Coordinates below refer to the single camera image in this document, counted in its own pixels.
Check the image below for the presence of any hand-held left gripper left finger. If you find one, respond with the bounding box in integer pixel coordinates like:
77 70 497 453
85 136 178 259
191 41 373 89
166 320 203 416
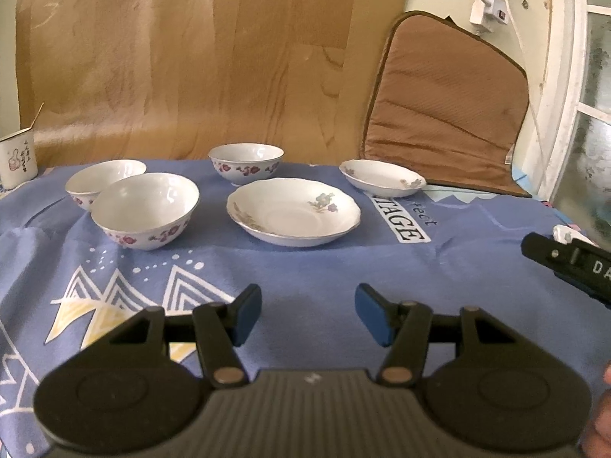
93 285 262 389

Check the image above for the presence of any large floral white bowl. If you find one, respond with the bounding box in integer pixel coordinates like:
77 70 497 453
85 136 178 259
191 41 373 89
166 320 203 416
91 173 200 252

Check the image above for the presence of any white power strip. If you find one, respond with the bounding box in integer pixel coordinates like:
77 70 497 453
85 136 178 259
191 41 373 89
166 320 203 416
470 0 509 35

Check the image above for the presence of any small floral white bowl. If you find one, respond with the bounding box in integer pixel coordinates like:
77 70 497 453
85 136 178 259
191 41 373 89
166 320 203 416
65 160 147 211
209 144 284 187

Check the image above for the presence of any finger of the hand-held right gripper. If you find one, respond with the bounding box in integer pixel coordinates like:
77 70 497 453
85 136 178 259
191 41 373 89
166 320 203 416
520 232 572 274

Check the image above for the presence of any large floral white plate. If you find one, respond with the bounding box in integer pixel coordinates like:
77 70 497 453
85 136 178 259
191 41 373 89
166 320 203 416
226 178 361 248

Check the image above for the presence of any small floral white plate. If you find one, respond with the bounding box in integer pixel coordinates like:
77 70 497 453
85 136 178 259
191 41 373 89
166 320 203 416
339 159 427 199

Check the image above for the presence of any blue printed tablecloth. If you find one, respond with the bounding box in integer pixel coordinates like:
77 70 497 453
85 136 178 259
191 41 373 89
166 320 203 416
0 159 611 458

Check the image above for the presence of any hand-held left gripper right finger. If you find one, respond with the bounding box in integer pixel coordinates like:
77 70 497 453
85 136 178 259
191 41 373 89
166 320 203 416
354 284 530 386

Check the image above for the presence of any white plastic object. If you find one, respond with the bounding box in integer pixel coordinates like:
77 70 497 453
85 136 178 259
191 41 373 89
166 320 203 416
553 225 589 245

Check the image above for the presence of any brown seat cushion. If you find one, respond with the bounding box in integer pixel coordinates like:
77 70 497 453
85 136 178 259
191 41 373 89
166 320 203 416
362 10 533 199

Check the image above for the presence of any white window frame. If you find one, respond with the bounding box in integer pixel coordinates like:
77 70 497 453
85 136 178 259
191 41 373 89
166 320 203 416
537 0 611 230

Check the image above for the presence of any white enamel mug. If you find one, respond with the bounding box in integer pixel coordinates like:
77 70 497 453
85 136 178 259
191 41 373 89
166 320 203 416
0 129 39 190

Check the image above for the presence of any wood-grain backdrop sheet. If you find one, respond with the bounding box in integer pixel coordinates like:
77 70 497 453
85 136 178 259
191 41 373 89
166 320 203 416
14 0 411 168

